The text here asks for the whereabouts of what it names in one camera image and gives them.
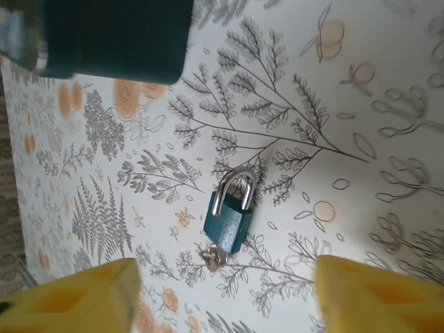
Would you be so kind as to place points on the floral patterned table cover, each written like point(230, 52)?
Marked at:
point(312, 138)

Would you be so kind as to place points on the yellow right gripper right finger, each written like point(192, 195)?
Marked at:
point(381, 298)

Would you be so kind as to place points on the Starry Night printed box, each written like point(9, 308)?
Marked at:
point(114, 38)

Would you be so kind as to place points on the teal padlock with silver shackle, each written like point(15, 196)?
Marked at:
point(229, 222)

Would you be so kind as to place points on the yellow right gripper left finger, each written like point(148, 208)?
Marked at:
point(69, 301)

